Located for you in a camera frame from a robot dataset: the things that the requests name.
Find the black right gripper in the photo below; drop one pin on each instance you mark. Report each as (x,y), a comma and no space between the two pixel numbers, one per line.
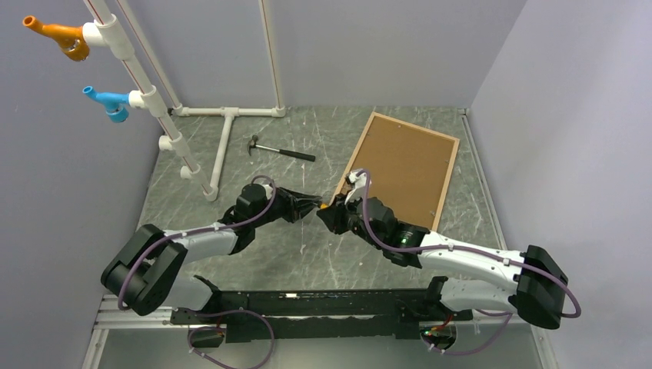
(330,214)

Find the black handled claw hammer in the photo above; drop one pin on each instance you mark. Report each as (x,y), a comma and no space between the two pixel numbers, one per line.
(253,144)

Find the white PVC pipe stand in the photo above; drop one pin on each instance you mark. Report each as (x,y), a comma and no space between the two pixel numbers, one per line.
(107,31)

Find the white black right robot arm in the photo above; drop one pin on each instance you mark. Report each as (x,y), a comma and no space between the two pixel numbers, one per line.
(530,284)

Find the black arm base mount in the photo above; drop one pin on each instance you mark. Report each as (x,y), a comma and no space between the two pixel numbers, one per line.
(255,315)

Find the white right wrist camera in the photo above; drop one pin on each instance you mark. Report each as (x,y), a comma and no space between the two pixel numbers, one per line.
(357,181)

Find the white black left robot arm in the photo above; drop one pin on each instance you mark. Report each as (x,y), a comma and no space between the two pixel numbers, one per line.
(144,274)

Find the blue nozzle fitting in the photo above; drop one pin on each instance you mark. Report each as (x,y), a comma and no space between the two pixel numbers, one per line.
(113,103)

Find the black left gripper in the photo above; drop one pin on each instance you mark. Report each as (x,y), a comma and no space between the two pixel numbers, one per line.
(297,204)

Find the orange nozzle fitting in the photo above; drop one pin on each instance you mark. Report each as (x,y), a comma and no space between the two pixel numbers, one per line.
(69,39)

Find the wooden picture frame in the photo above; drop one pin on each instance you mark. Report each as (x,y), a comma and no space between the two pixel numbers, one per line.
(410,167)

